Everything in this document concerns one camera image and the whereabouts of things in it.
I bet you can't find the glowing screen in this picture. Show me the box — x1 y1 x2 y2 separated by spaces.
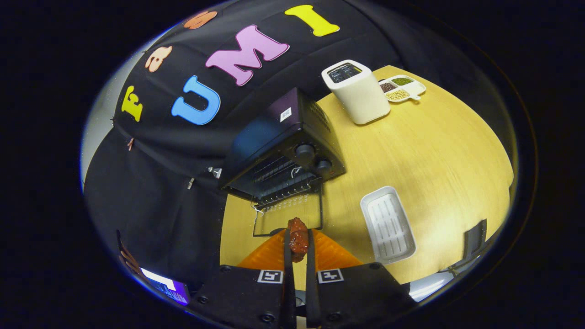
139 267 190 306

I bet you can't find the white divided dish of beans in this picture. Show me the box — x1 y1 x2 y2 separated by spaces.
378 74 427 103

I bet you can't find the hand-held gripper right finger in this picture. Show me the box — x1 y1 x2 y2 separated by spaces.
305 228 416 329

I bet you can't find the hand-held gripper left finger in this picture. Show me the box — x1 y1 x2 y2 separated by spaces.
190 228 297 329

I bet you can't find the reddish brown chicken drumstick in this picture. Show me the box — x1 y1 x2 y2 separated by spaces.
287 217 310 263

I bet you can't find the white pop-up toaster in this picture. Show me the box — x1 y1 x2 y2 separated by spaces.
321 59 391 125

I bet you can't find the white ribbed tray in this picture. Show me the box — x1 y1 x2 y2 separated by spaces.
360 186 417 265

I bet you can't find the black toaster oven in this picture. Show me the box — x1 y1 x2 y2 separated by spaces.
218 87 346 237

